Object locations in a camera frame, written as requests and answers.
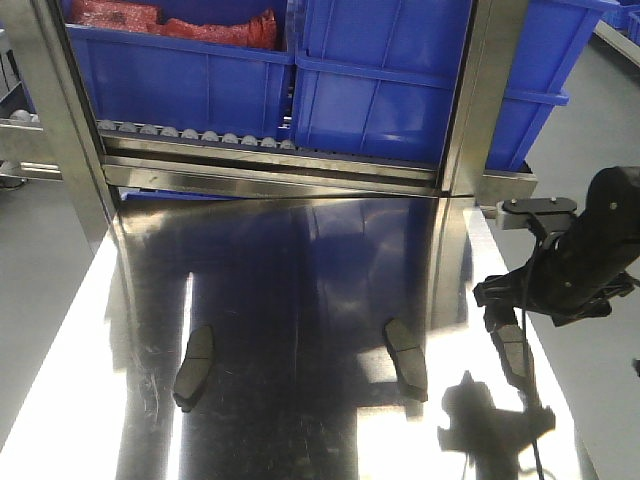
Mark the red bubble wrap bags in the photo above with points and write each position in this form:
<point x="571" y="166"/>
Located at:
<point x="259" y="31"/>

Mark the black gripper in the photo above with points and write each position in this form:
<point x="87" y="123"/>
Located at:
<point x="572" y="274"/>

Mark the grey brake pad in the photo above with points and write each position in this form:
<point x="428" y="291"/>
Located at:
<point x="197" y="364"/>
<point x="515" y="356"/>
<point x="408" y="359"/>

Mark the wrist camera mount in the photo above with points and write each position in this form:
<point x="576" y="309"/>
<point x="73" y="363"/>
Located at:
<point x="551" y="214"/>

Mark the blue plastic bin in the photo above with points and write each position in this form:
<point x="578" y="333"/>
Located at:
<point x="377" y="78"/>
<point x="188" y="84"/>

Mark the blue plastic bin right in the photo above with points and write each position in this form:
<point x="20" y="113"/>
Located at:
<point x="377" y="78"/>

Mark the stainless steel rack frame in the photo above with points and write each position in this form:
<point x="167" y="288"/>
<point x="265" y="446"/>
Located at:
<point x="65" y="143"/>

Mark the blue plastic bin left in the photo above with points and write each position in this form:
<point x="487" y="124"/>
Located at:
<point x="188" y="84"/>

